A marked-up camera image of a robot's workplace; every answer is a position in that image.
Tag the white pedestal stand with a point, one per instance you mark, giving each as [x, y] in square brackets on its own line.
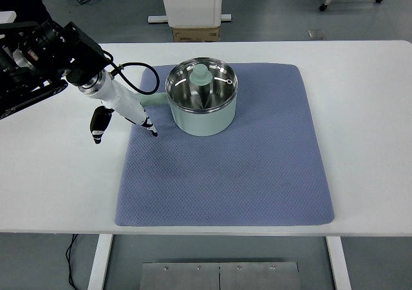
[191, 14]

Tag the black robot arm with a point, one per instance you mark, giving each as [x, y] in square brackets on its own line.
[39, 61]

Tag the person in dark clothes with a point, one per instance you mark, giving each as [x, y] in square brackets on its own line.
[27, 10]

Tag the blue textured mat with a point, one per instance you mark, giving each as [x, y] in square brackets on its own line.
[264, 169]

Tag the left white table leg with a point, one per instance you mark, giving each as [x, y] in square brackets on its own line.
[100, 262]

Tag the small metal floor plate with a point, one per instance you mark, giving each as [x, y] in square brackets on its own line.
[316, 34]

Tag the white side table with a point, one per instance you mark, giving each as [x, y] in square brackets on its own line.
[7, 17]

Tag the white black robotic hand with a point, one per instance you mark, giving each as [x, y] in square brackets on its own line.
[114, 98]

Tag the mint green pot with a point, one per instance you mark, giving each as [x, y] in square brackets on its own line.
[197, 124]

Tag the cardboard box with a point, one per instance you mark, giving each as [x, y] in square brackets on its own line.
[196, 35]

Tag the right white table leg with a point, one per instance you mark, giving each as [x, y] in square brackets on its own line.
[338, 263]

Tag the white table leg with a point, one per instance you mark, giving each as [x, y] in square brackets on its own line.
[100, 262]
[338, 263]

